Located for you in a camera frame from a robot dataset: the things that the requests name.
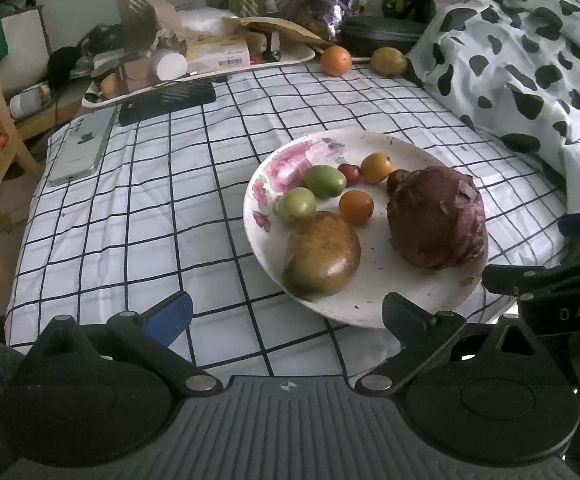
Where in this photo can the silver smartphone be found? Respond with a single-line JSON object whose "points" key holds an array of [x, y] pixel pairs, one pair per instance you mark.
{"points": [[82, 145]]}

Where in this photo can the white roll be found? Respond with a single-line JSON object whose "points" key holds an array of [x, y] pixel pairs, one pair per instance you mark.
{"points": [[27, 101]]}

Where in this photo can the small red fruit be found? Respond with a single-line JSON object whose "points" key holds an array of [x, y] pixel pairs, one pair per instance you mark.
{"points": [[349, 174]]}

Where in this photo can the white checkered cloth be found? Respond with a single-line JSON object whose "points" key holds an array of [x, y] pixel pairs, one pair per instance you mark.
{"points": [[145, 220]]}

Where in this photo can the small orange fruit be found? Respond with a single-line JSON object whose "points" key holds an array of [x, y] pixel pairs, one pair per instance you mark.
{"points": [[356, 206], [376, 168]]}

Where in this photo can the dark grey hard case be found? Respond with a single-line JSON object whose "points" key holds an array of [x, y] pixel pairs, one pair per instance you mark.
{"points": [[377, 35]]}

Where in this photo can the brown paper envelope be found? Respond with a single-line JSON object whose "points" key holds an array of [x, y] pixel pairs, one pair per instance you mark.
{"points": [[275, 30]]}

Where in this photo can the dark brown small fruit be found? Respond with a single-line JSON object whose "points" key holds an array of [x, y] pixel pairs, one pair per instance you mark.
{"points": [[397, 180]]}

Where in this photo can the floral white plate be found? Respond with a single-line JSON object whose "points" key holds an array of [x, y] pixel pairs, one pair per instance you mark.
{"points": [[420, 300]]}

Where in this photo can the clear plastic bag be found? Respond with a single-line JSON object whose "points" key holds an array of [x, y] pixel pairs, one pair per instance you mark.
{"points": [[205, 20]]}

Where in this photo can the white tote bag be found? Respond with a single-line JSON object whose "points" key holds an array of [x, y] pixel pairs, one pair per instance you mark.
{"points": [[25, 35]]}

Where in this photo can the white lidded jar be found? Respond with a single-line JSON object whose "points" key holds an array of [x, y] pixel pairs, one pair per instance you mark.
{"points": [[170, 65]]}

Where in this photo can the cow print blanket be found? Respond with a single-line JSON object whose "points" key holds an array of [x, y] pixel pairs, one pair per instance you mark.
{"points": [[520, 60]]}

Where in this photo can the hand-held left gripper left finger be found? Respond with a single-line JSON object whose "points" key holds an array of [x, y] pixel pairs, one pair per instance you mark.
{"points": [[170, 317]]}

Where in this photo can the white tray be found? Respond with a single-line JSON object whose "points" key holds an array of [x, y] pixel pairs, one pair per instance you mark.
{"points": [[290, 57]]}

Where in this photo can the black and white small tool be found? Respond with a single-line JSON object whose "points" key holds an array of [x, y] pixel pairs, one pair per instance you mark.
{"points": [[273, 47]]}

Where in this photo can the red cabbage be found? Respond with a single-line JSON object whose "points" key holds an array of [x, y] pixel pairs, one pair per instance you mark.
{"points": [[437, 217]]}

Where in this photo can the pale yellow cardboard box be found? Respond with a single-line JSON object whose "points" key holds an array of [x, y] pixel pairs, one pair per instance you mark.
{"points": [[217, 55]]}

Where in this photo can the small brown cardboard box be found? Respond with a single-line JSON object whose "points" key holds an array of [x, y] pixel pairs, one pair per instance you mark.
{"points": [[137, 75]]}

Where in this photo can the yellow green round fruit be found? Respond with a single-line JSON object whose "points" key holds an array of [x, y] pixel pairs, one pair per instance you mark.
{"points": [[389, 61]]}

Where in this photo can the large orange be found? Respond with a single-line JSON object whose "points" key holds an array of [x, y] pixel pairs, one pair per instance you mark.
{"points": [[336, 61]]}

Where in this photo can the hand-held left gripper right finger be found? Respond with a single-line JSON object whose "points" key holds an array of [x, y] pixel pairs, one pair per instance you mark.
{"points": [[405, 317]]}

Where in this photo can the brown green mango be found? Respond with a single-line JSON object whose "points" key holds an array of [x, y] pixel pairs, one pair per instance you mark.
{"points": [[322, 255]]}

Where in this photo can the small green fruit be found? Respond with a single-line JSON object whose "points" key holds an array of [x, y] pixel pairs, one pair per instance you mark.
{"points": [[326, 180], [296, 206]]}

